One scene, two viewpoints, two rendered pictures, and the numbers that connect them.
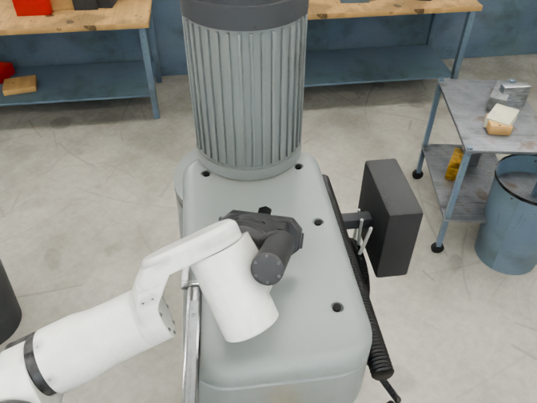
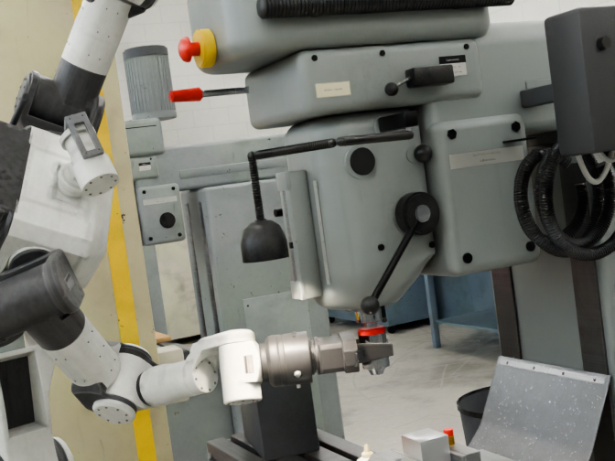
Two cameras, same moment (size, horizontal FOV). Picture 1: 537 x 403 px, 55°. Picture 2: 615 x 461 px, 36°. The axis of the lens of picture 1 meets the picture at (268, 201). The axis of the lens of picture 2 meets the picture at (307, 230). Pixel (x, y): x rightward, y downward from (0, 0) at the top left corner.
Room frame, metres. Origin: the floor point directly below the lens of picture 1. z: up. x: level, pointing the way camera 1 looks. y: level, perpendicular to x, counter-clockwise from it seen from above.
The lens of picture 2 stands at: (-0.02, -1.51, 1.53)
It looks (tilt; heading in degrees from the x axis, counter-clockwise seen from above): 3 degrees down; 72
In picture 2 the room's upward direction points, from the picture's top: 8 degrees counter-clockwise
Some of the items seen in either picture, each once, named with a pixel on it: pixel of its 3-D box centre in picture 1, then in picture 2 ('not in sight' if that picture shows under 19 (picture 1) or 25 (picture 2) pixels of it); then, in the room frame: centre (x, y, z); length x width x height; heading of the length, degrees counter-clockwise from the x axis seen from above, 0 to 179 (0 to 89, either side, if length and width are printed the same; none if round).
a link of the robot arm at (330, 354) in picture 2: not in sight; (320, 357); (0.47, 0.03, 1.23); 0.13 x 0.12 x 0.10; 75
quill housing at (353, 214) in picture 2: not in sight; (358, 209); (0.56, 0.01, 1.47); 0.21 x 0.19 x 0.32; 97
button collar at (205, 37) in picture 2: not in sight; (204, 48); (0.33, -0.02, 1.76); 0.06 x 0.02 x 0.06; 97
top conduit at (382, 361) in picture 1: (344, 259); (392, 1); (0.61, -0.13, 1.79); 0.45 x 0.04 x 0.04; 7
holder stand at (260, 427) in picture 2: not in sight; (274, 399); (0.49, 0.49, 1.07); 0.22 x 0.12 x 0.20; 87
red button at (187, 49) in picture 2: not in sight; (189, 48); (0.30, -0.03, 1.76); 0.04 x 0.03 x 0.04; 97
